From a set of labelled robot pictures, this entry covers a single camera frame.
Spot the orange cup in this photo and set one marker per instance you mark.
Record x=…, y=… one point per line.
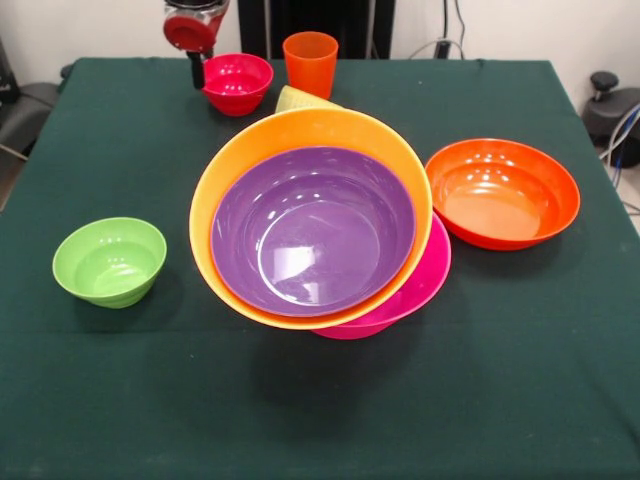
x=310, y=70

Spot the black round equipment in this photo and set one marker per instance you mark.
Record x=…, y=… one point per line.
x=607, y=110

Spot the small green bowl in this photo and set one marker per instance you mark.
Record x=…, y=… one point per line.
x=110, y=265

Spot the pink bowl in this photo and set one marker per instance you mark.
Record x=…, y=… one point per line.
x=430, y=280

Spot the dark grey chair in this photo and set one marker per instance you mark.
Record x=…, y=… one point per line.
x=30, y=110

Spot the dark green tablecloth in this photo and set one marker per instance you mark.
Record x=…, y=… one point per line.
x=150, y=375

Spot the yellow cup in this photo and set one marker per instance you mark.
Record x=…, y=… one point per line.
x=297, y=99

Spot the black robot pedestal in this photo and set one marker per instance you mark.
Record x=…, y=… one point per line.
x=325, y=17

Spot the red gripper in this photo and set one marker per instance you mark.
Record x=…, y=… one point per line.
x=190, y=32

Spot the purple bowl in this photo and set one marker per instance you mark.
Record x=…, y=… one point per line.
x=320, y=235

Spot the orange bowl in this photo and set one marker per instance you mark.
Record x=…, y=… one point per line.
x=500, y=195

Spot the yellow bowl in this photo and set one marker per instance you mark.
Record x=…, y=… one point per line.
x=220, y=170

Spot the red bowl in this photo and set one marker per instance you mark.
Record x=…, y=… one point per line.
x=240, y=80

